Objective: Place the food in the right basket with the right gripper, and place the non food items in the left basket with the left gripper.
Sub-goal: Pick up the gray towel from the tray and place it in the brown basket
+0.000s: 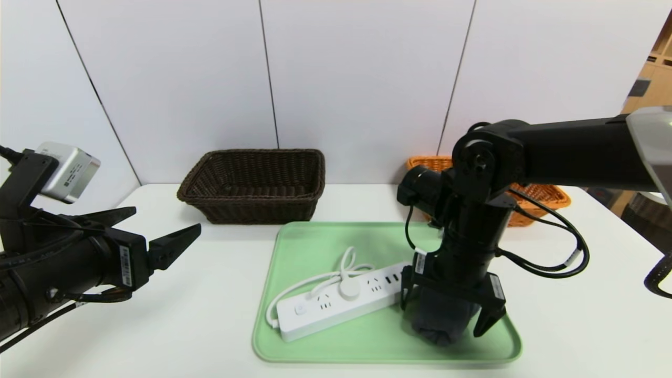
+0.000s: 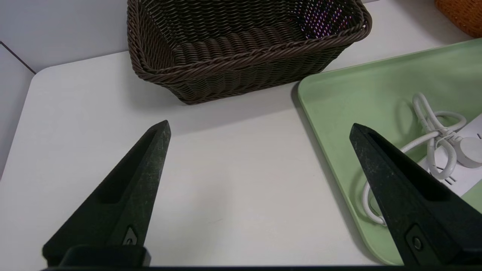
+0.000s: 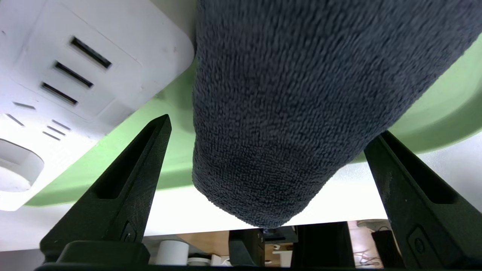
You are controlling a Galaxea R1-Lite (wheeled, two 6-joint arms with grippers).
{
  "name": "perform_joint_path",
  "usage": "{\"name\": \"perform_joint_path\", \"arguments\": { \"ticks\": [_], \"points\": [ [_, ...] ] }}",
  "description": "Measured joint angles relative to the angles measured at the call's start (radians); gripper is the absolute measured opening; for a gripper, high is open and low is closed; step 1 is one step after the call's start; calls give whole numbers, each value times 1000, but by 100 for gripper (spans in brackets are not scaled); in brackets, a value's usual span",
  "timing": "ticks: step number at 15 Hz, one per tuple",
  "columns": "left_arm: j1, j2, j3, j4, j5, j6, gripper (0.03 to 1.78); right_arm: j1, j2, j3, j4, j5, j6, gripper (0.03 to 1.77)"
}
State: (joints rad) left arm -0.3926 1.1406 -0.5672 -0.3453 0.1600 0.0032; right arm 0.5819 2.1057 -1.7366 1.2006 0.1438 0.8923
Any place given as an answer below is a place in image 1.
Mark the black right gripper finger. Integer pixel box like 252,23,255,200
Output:
472,306,507,338
400,265,417,311

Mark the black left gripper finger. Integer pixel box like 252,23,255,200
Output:
148,223,202,271
71,206,137,227

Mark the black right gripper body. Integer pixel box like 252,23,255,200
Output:
410,239,506,310

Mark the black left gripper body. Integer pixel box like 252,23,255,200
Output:
28,226,151,324

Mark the dark grey towel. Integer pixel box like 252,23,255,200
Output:
411,288,481,347

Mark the white power strip with cable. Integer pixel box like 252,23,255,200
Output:
266,247,415,343

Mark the dark brown wicker basket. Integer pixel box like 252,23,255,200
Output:
176,149,326,225

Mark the orange wicker basket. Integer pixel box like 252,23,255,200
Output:
406,155,572,227

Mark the light green plastic tray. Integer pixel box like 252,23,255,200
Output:
253,221,523,364

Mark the wooden shelf unit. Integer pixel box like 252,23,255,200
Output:
622,10,672,113

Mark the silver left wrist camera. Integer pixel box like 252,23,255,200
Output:
34,142,101,204

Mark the black cable with white label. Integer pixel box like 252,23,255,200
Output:
493,186,590,279

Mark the black right arm cable loop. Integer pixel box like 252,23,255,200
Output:
645,255,672,300

